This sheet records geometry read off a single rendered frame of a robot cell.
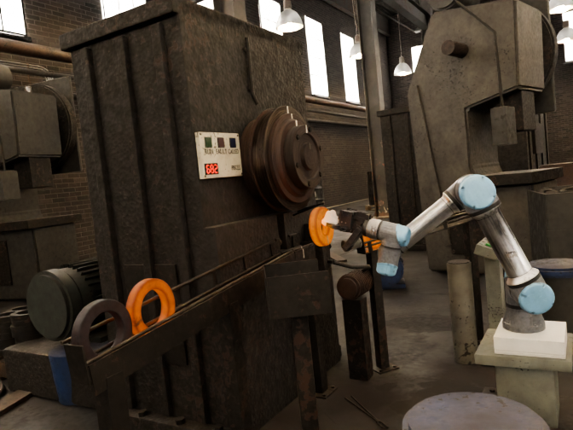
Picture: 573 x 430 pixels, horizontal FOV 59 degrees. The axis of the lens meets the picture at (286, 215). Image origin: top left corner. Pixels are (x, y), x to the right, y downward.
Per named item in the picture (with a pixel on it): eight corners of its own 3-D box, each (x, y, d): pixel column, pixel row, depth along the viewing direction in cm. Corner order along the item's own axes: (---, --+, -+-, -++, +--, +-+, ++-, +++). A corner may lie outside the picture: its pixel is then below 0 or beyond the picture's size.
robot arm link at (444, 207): (467, 166, 198) (370, 246, 207) (472, 167, 187) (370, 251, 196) (487, 189, 197) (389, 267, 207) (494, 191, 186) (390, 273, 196)
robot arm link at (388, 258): (395, 271, 196) (401, 244, 194) (396, 278, 185) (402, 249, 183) (374, 268, 197) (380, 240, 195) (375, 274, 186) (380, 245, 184)
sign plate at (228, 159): (199, 179, 196) (194, 132, 195) (239, 176, 218) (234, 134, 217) (204, 178, 195) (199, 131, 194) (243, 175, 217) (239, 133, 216)
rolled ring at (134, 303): (166, 346, 158) (158, 346, 159) (182, 290, 166) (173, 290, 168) (125, 329, 144) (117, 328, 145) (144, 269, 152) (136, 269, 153)
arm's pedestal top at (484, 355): (573, 342, 202) (572, 333, 202) (572, 373, 175) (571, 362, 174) (488, 337, 218) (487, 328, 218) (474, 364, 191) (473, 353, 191)
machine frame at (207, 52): (103, 424, 232) (51, 33, 220) (240, 345, 324) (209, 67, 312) (230, 455, 194) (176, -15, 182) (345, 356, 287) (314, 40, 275)
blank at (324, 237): (305, 212, 195) (313, 211, 193) (322, 204, 208) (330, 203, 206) (312, 251, 197) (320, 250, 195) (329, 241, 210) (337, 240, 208)
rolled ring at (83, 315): (125, 289, 146) (118, 289, 147) (72, 314, 130) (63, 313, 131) (138, 350, 148) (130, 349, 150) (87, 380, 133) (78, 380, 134)
